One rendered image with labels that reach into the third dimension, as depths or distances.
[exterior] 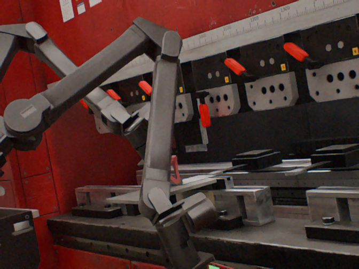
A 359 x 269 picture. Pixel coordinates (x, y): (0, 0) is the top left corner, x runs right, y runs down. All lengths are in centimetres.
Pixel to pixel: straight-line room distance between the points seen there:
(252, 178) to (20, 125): 92
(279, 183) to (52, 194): 99
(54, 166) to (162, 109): 119
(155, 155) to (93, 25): 90
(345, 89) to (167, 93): 39
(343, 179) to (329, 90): 44
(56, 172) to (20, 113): 121
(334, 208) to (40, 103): 69
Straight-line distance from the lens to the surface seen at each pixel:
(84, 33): 214
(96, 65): 135
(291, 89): 139
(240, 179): 199
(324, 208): 141
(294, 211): 400
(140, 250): 186
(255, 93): 147
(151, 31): 141
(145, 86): 178
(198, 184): 164
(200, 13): 161
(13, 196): 243
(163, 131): 129
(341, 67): 129
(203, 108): 157
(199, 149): 174
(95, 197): 230
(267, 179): 189
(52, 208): 245
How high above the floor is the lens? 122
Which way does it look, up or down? 3 degrees down
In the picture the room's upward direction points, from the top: 10 degrees counter-clockwise
